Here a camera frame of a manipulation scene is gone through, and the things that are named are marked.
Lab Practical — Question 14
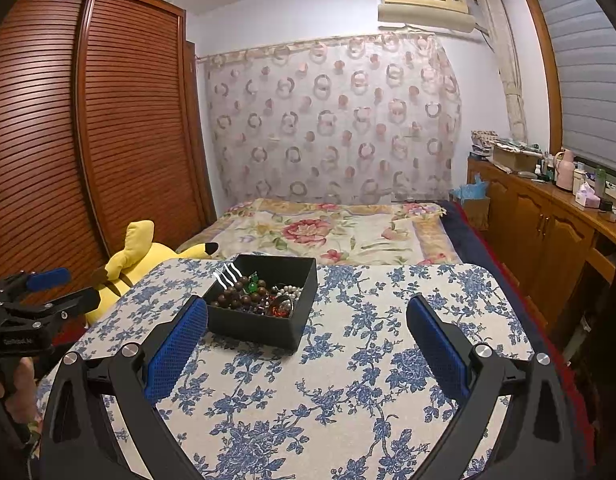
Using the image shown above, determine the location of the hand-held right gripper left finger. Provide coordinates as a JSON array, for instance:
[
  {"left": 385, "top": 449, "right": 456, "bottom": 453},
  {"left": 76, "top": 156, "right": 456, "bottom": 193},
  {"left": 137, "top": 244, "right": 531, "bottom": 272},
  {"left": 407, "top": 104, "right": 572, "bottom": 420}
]
[{"left": 38, "top": 295, "right": 210, "bottom": 480}]

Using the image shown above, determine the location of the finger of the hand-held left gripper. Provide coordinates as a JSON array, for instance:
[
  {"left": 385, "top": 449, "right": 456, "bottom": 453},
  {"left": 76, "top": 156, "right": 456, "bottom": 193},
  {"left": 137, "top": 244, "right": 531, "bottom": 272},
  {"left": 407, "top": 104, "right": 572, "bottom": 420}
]
[
  {"left": 24, "top": 267, "right": 73, "bottom": 292},
  {"left": 8, "top": 287, "right": 102, "bottom": 329}
]

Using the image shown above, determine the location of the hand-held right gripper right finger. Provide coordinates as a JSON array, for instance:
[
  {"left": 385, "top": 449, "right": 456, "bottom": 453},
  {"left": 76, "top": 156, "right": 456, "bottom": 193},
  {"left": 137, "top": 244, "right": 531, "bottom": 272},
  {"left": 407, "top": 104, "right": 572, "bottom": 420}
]
[{"left": 405, "top": 294, "right": 586, "bottom": 480}]

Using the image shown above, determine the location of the brown wooden bead bracelet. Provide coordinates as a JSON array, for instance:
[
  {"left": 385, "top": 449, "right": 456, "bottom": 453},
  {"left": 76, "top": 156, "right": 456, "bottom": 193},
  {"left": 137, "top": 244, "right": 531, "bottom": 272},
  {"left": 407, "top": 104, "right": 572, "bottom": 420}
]
[{"left": 210, "top": 280, "right": 271, "bottom": 314}]

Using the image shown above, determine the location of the black storage box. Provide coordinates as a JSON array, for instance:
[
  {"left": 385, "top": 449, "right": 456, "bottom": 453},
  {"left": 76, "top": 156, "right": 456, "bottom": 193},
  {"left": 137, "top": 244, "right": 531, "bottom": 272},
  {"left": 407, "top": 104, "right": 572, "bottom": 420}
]
[{"left": 202, "top": 253, "right": 319, "bottom": 352}]

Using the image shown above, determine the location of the silver wavy hair clip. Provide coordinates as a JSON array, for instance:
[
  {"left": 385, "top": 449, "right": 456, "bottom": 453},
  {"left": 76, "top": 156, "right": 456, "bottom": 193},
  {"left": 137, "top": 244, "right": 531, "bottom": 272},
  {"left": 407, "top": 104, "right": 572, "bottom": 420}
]
[{"left": 212, "top": 261, "right": 242, "bottom": 289}]

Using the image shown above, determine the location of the silver bangle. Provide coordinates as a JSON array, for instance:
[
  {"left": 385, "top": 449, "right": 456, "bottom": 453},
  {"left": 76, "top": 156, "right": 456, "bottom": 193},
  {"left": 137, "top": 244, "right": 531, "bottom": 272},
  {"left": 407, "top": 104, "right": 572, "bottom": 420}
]
[{"left": 270, "top": 296, "right": 297, "bottom": 319}]

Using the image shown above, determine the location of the person's left hand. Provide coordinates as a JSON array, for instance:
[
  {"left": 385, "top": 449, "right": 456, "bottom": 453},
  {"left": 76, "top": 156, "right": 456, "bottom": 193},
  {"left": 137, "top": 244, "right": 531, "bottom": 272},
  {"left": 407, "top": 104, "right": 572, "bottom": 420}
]
[{"left": 0, "top": 357, "right": 40, "bottom": 426}]

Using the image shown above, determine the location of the blue floral tablecloth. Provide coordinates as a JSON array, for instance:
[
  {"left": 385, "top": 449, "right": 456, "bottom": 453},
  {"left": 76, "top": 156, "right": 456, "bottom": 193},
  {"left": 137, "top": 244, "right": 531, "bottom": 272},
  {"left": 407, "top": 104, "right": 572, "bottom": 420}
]
[{"left": 35, "top": 255, "right": 536, "bottom": 480}]

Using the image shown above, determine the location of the yellow plush toy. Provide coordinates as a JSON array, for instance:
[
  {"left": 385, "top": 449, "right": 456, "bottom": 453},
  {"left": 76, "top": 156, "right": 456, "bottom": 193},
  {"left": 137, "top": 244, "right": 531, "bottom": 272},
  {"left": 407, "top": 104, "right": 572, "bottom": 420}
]
[{"left": 85, "top": 220, "right": 220, "bottom": 326}]

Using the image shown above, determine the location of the wooden side cabinet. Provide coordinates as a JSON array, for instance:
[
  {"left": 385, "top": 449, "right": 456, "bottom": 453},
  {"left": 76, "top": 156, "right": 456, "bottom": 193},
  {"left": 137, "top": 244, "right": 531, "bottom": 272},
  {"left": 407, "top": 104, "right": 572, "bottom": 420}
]
[{"left": 465, "top": 155, "right": 616, "bottom": 341}]

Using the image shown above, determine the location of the cardboard box with blue bag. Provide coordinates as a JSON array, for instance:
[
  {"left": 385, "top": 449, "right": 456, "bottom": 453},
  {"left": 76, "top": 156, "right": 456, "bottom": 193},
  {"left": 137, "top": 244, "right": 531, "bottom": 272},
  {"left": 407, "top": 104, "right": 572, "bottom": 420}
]
[{"left": 450, "top": 175, "right": 491, "bottom": 231}]

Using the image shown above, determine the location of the brown wooden wardrobe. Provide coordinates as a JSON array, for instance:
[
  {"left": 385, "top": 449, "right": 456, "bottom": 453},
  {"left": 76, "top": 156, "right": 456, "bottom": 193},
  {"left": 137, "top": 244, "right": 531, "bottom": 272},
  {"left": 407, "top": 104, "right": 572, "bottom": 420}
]
[{"left": 0, "top": 0, "right": 219, "bottom": 306}]

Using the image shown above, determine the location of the open cardboard box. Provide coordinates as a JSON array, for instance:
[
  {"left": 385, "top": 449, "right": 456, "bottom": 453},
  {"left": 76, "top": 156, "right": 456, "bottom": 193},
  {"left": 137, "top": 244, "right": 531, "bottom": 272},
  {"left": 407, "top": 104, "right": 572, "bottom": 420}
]
[{"left": 490, "top": 142, "right": 542, "bottom": 174}]

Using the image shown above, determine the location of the pink tissue box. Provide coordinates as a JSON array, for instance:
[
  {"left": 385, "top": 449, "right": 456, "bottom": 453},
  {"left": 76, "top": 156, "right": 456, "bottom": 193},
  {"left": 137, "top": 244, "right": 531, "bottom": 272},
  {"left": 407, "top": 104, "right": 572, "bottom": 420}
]
[{"left": 574, "top": 182, "right": 600, "bottom": 210}]

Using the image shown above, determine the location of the pink thermos jug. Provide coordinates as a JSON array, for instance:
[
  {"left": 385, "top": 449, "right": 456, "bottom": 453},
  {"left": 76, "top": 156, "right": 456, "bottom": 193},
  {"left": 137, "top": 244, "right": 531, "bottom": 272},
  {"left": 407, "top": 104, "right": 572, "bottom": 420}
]
[{"left": 556, "top": 149, "right": 579, "bottom": 192}]

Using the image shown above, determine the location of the beige tied window curtain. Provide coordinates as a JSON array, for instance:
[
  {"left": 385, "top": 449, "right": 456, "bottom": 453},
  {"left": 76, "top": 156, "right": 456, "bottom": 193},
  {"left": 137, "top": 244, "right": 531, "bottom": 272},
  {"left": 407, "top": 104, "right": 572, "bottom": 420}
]
[{"left": 475, "top": 0, "right": 529, "bottom": 143}]

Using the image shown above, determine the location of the grey window blind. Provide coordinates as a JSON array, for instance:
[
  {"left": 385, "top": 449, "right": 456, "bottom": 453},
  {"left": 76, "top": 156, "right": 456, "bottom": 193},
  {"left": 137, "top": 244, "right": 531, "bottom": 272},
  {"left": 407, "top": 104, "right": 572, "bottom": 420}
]
[{"left": 530, "top": 0, "right": 616, "bottom": 181}]

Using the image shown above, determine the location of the sheer curtain with ring print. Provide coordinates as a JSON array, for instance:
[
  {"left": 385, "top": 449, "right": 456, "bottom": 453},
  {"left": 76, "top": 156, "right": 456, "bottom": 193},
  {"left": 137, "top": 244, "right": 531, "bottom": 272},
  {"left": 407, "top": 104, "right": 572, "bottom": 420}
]
[{"left": 203, "top": 32, "right": 463, "bottom": 208}]

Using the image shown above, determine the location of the wall air conditioner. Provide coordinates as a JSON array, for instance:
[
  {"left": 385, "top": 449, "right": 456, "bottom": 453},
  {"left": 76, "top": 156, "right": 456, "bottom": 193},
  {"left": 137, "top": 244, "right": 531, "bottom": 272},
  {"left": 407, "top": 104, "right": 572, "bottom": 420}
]
[{"left": 377, "top": 0, "right": 477, "bottom": 36}]

